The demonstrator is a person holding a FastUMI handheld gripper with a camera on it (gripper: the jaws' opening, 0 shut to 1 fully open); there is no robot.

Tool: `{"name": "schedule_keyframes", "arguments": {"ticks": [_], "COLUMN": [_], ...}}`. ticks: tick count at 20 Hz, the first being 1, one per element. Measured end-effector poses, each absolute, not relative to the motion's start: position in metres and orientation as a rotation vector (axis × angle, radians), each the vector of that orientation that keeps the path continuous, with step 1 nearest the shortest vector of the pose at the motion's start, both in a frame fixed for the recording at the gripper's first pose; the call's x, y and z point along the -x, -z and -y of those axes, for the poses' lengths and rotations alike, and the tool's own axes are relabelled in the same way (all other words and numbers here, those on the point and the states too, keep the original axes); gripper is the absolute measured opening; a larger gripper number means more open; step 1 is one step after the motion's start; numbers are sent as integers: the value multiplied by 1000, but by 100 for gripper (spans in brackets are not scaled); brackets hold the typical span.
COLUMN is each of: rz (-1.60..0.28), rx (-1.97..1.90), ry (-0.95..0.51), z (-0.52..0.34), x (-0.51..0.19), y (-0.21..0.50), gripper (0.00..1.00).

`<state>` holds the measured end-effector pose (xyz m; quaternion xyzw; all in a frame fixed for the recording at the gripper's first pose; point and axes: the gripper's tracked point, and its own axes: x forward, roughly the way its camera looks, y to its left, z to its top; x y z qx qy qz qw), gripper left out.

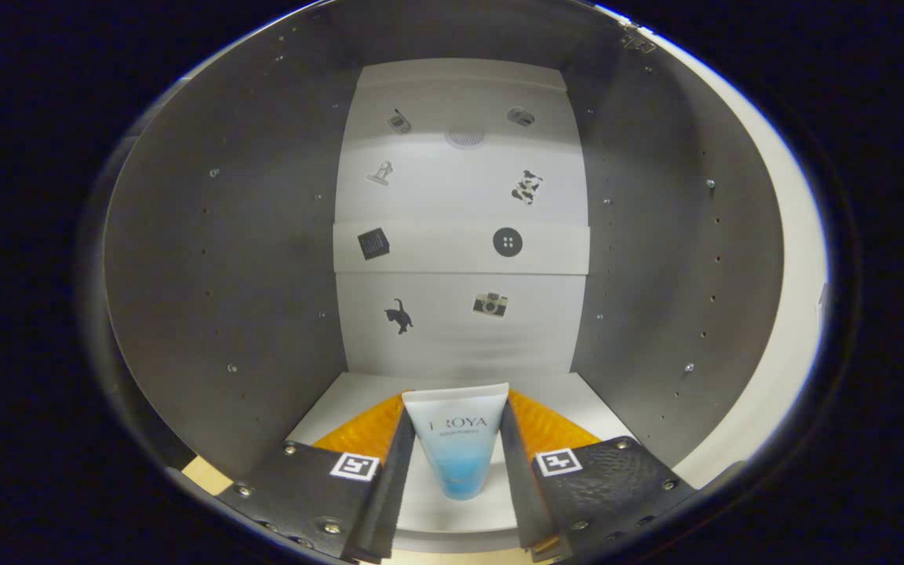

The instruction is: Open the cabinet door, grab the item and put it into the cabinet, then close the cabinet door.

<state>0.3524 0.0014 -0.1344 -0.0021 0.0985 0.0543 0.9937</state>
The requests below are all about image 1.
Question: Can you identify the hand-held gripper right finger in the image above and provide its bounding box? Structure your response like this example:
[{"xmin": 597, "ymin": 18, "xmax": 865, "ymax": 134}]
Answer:
[{"xmin": 499, "ymin": 390, "xmax": 696, "ymax": 562}]

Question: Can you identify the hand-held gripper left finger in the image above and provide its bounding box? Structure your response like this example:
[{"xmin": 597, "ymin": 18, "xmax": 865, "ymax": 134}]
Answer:
[{"xmin": 217, "ymin": 392, "xmax": 417, "ymax": 564}]

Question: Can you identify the white and blue tube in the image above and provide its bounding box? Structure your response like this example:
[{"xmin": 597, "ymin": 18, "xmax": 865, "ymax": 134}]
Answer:
[{"xmin": 402, "ymin": 382, "xmax": 510, "ymax": 501}]

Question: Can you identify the dark grey cabinet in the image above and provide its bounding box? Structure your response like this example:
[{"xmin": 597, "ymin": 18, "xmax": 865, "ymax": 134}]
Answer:
[{"xmin": 103, "ymin": 0, "xmax": 786, "ymax": 554}]

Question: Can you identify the brass door hinge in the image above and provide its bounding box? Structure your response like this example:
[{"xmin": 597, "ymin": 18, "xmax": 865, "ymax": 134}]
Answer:
[{"xmin": 621, "ymin": 22, "xmax": 657, "ymax": 54}]

